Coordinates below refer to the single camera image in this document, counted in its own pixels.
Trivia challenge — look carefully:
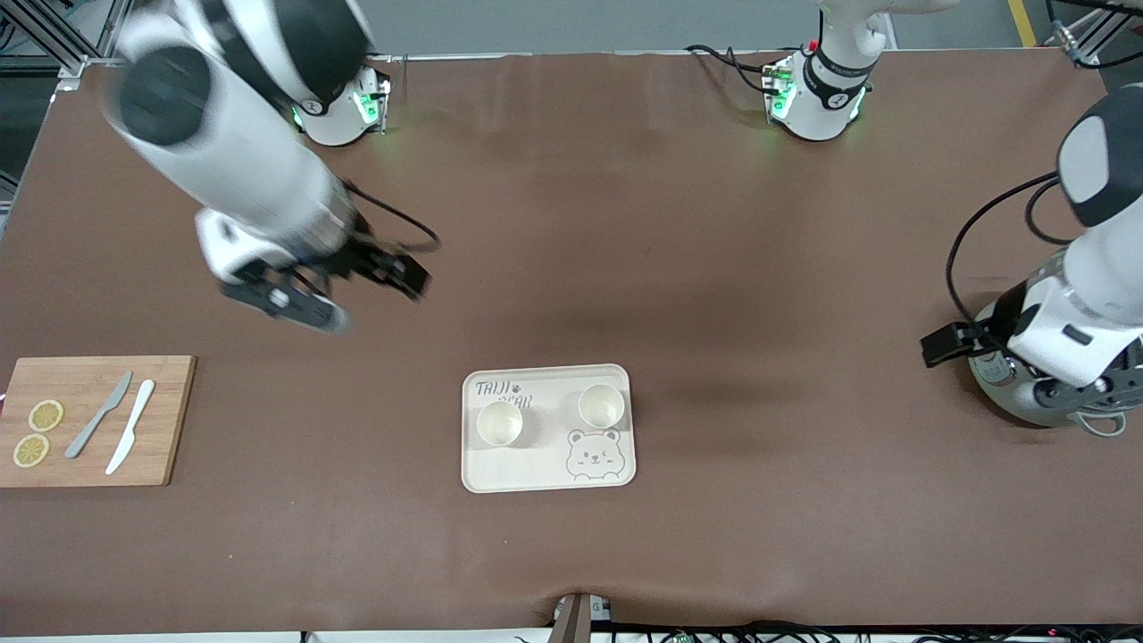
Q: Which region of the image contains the white IKEA cup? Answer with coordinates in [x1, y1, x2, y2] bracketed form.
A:
[476, 400, 524, 447]
[578, 384, 626, 430]

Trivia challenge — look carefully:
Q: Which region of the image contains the beige bear print tray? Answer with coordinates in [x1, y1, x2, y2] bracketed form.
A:
[461, 363, 638, 494]

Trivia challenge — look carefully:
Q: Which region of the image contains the grey-green electric cooking pot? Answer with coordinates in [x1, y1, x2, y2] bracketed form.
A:
[967, 299, 1129, 438]

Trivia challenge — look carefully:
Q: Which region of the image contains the brown table cover cloth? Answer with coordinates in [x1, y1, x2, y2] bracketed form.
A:
[0, 49, 1143, 637]

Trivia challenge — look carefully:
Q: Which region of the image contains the wooden cutting board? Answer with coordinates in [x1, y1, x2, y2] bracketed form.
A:
[0, 355, 197, 489]

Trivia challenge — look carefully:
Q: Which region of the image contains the white plastic knife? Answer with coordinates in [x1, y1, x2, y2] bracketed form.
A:
[104, 380, 156, 476]

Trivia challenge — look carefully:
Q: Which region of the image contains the grey plastic knife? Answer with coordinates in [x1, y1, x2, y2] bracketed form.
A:
[64, 371, 134, 460]

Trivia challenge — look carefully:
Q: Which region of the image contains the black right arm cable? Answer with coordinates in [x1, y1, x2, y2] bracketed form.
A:
[343, 179, 442, 255]

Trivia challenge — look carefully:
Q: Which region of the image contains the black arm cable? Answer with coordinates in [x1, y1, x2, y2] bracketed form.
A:
[343, 179, 442, 255]
[946, 171, 1087, 337]

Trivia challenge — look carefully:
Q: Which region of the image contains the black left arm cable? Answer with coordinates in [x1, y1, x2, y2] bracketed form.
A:
[946, 171, 1087, 337]

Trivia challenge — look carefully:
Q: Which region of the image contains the aluminium frame profile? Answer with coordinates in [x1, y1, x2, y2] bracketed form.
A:
[0, 0, 126, 90]
[1040, 0, 1143, 69]

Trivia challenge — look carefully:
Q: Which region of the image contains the black left base cable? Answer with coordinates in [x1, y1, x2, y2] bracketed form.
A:
[685, 43, 809, 96]

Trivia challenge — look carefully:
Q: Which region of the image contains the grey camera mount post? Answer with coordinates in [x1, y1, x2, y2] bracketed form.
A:
[549, 592, 617, 643]

